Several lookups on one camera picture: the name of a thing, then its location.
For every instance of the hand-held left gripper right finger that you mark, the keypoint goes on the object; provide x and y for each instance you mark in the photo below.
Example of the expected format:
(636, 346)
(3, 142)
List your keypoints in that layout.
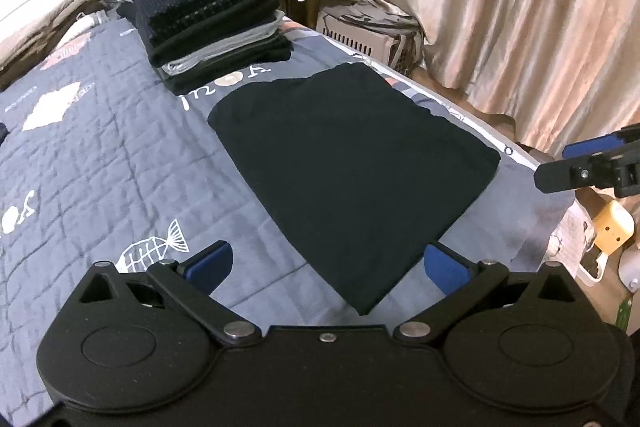
(445, 267)

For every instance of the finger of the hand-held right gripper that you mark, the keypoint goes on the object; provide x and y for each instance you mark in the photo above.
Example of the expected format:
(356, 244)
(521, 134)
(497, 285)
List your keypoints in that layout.
(575, 174)
(595, 146)

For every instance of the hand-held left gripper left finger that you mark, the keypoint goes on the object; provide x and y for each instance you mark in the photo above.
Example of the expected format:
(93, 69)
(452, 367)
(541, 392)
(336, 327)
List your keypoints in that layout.
(210, 264)

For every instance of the black t-shirt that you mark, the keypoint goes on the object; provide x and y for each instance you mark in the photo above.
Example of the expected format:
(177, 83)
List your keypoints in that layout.
(350, 167)

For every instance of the stack of folded dark clothes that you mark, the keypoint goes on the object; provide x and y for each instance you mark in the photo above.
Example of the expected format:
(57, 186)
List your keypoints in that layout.
(200, 12)

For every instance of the white mattress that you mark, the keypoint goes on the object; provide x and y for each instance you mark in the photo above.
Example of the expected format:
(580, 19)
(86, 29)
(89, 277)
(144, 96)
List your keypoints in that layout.
(570, 237)

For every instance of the yellow plastic container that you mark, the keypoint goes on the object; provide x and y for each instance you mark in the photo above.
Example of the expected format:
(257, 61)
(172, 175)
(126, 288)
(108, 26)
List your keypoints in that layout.
(612, 227)

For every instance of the grey quilted printed blanket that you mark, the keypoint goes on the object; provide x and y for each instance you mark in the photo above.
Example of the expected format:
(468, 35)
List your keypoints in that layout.
(100, 167)

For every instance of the beige curtain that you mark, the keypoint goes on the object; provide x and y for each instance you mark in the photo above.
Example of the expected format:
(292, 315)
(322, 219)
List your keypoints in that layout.
(500, 7)

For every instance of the grey plastic pet carrier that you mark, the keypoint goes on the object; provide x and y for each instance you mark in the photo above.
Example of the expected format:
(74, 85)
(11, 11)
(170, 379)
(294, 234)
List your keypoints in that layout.
(370, 32)

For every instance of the stack of folded khaki pants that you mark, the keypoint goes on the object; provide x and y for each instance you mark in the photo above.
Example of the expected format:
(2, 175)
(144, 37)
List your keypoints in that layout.
(45, 32)

